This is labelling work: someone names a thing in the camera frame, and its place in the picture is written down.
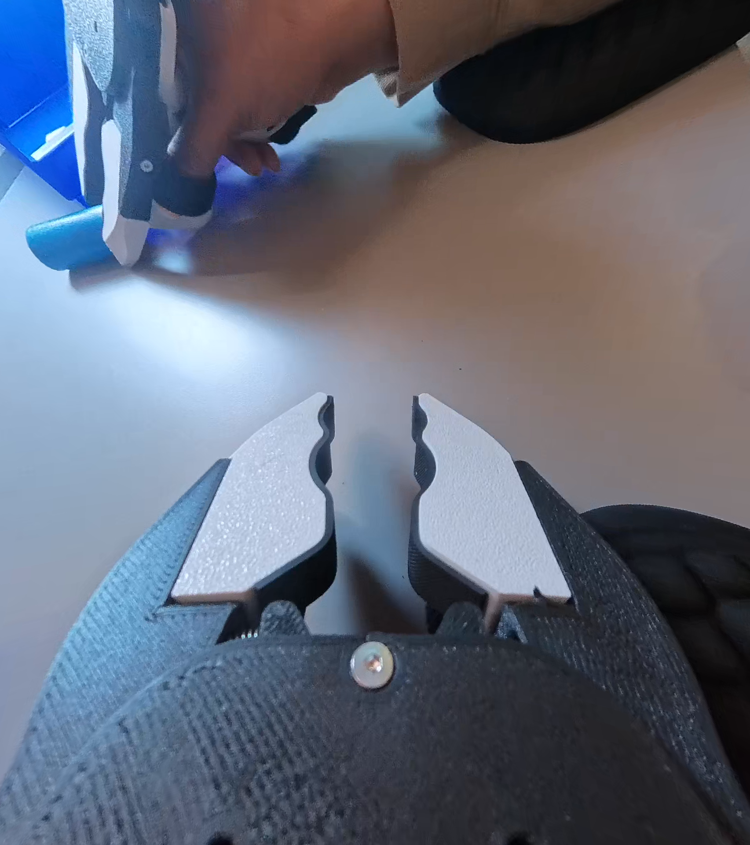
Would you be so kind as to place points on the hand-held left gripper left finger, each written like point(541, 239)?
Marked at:
point(256, 521)

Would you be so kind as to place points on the person's right hand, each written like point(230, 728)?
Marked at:
point(269, 59)

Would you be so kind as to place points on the person's right forearm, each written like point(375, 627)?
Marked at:
point(467, 33)

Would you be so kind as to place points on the blue plastic bin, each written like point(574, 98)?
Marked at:
point(5, 66)

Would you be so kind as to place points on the blue wooden cylinder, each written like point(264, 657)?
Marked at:
point(64, 237)

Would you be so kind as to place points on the black padded armrest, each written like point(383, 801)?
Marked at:
point(711, 627)
point(579, 79)

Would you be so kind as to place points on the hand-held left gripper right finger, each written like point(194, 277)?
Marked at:
point(487, 521)

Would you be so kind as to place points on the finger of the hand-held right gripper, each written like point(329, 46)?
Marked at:
point(112, 198)
point(79, 92)

